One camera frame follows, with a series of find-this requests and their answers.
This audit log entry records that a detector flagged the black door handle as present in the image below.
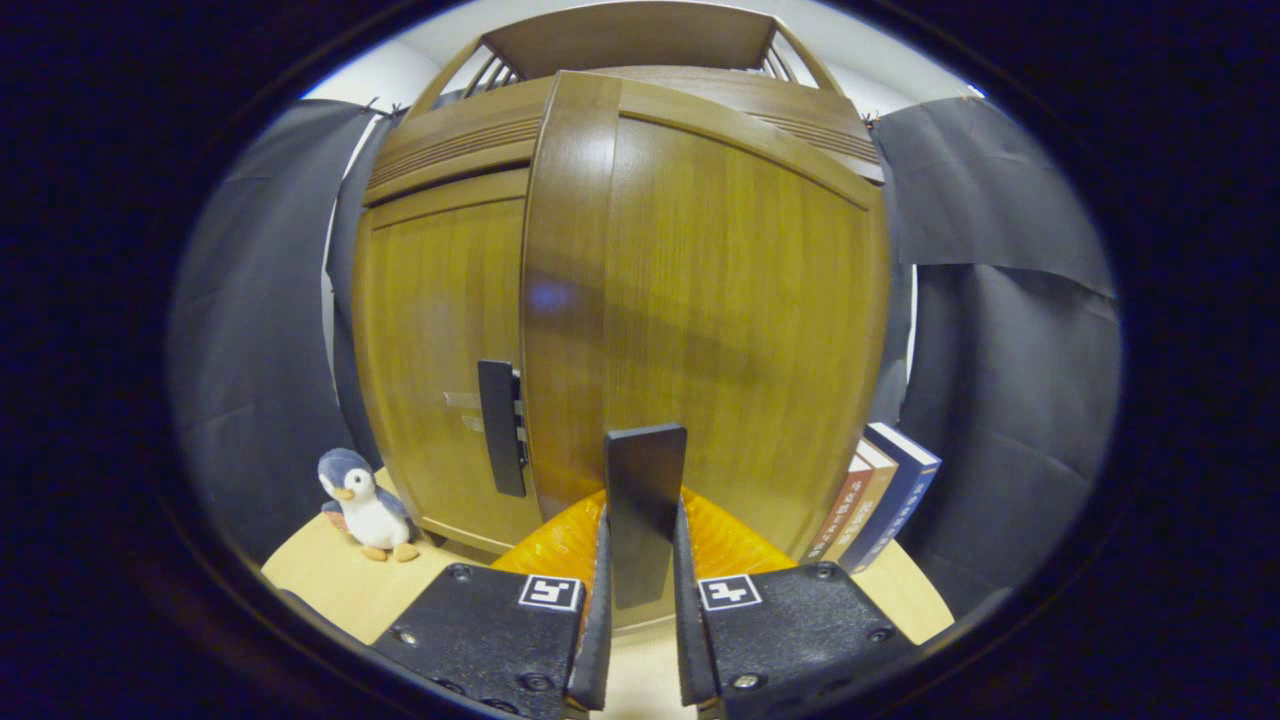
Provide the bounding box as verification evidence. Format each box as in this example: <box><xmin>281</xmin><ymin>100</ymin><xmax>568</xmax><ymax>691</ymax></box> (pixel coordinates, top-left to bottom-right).
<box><xmin>477</xmin><ymin>359</ymin><xmax>529</xmax><ymax>499</ymax></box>
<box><xmin>604</xmin><ymin>423</ymin><xmax>689</xmax><ymax>611</ymax></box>

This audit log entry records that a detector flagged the penguin plush toy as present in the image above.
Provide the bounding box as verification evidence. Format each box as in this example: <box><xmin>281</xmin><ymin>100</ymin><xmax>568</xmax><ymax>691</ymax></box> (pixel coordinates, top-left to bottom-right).
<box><xmin>317</xmin><ymin>447</ymin><xmax>421</xmax><ymax>563</ymax></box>

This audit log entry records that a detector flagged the dark blue book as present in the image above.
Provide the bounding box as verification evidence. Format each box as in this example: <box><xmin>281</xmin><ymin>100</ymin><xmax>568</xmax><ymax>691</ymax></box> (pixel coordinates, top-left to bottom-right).
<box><xmin>840</xmin><ymin>422</ymin><xmax>942</xmax><ymax>574</ymax></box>

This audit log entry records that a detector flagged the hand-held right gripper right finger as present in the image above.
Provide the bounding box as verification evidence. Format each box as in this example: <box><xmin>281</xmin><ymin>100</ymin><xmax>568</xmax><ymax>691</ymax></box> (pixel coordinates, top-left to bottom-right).
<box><xmin>671</xmin><ymin>486</ymin><xmax>918</xmax><ymax>720</ymax></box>

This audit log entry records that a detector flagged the wooden double-door shoe cabinet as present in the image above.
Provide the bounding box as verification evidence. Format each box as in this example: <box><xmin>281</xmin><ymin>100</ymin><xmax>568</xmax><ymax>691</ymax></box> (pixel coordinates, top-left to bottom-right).
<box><xmin>350</xmin><ymin>0</ymin><xmax>893</xmax><ymax>633</ymax></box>

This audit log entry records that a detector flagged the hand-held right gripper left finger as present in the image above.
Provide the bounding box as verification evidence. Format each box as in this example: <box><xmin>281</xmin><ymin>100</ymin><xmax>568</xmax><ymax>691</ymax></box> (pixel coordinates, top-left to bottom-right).
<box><xmin>368</xmin><ymin>488</ymin><xmax>614</xmax><ymax>720</ymax></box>

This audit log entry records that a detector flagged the black backdrop cloth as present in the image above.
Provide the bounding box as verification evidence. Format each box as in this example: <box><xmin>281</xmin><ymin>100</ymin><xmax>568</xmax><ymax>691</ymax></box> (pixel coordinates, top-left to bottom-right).
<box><xmin>168</xmin><ymin>95</ymin><xmax>1123</xmax><ymax>616</ymax></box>

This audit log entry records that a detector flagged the red-brown book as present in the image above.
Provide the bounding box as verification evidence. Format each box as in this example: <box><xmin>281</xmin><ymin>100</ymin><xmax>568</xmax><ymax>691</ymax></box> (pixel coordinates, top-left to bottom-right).
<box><xmin>800</xmin><ymin>455</ymin><xmax>876</xmax><ymax>563</ymax></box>

